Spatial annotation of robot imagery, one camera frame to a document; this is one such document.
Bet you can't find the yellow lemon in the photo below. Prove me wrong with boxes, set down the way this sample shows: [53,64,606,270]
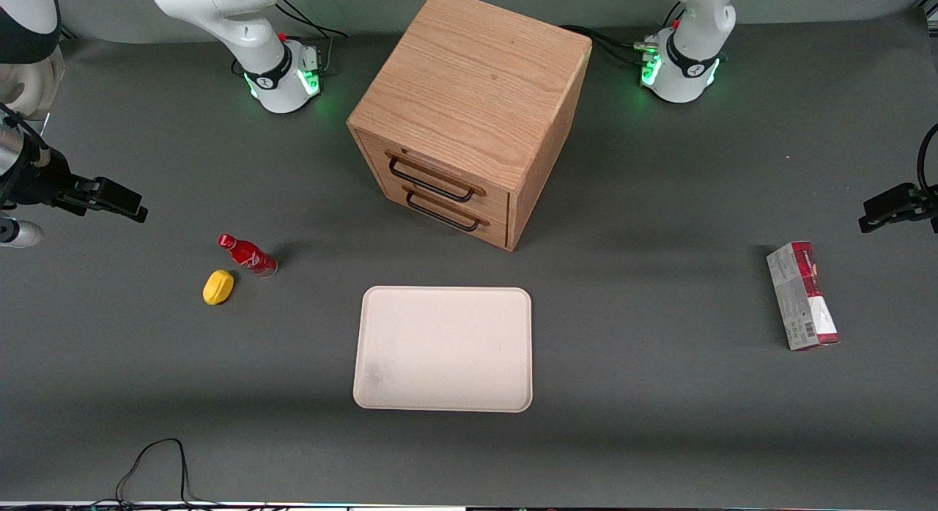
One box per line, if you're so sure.
[202,269,236,306]

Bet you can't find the thin black cable loop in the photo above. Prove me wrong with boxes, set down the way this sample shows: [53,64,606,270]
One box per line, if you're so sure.
[92,438,221,509]

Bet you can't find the black wire drawer handle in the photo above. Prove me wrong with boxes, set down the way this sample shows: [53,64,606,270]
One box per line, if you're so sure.
[402,185,490,232]
[385,150,487,203]

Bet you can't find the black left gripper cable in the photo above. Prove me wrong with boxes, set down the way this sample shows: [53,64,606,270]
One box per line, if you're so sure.
[916,122,938,198]

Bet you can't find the wooden drawer cabinet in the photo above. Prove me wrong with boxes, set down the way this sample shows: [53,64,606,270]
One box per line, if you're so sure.
[347,0,593,252]

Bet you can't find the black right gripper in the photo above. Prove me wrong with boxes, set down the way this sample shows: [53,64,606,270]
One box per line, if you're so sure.
[6,150,149,224]

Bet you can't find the cream rectangular tray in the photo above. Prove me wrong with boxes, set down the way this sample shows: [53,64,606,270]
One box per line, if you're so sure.
[352,286,533,413]

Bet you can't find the black arm base cables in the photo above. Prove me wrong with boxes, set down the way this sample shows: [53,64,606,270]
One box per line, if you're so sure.
[561,1,686,66]
[276,0,350,78]

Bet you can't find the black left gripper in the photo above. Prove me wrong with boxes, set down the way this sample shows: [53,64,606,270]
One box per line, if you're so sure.
[859,183,938,235]

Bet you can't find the wooden drawer front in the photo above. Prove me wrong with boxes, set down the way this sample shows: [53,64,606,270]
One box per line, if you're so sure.
[358,131,512,220]
[380,180,511,250]

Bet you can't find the black left arm base cables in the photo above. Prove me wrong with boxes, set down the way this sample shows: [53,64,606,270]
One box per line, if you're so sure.
[561,1,686,66]

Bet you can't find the red coke bottle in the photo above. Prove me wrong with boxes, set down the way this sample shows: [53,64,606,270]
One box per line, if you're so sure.
[218,233,278,278]

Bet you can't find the black right arm base cables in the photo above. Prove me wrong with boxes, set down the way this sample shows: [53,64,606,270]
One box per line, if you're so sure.
[276,0,350,78]

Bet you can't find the beige background object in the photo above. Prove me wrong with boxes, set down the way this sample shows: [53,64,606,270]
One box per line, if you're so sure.
[0,51,67,122]

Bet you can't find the red and grey carton box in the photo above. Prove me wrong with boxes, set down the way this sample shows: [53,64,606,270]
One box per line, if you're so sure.
[766,240,841,352]

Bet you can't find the black cable along right arm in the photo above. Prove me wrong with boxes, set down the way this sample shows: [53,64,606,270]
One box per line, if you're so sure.
[0,103,52,207]

